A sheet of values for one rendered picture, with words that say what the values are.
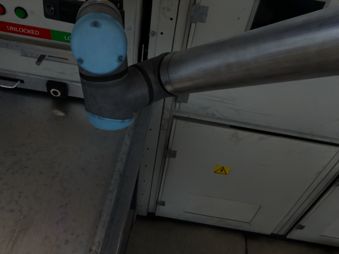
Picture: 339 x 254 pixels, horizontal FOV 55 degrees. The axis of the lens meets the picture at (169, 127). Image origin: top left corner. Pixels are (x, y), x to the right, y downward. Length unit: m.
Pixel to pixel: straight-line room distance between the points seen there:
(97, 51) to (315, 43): 0.32
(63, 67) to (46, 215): 0.46
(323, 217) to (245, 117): 0.77
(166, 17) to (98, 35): 0.43
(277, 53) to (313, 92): 0.65
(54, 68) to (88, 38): 0.56
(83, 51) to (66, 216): 0.47
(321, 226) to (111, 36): 1.49
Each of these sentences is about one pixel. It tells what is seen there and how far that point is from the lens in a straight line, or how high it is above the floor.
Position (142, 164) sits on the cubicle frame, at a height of 0.47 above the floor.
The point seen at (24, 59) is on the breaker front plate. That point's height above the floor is 0.98.
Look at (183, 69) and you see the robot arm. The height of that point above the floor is 1.28.
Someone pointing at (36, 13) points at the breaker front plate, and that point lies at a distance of 1.01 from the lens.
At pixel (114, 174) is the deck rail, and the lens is 0.94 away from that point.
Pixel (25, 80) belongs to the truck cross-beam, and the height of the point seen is 0.90.
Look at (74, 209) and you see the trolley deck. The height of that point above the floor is 0.85.
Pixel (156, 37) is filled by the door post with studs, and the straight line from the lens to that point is 1.00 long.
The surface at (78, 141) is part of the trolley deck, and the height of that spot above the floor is 0.85.
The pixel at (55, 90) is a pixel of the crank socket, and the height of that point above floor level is 0.91.
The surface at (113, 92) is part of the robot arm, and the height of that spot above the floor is 1.23.
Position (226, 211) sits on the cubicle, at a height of 0.22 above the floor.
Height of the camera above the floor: 1.63
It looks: 47 degrees down
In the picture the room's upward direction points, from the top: 10 degrees clockwise
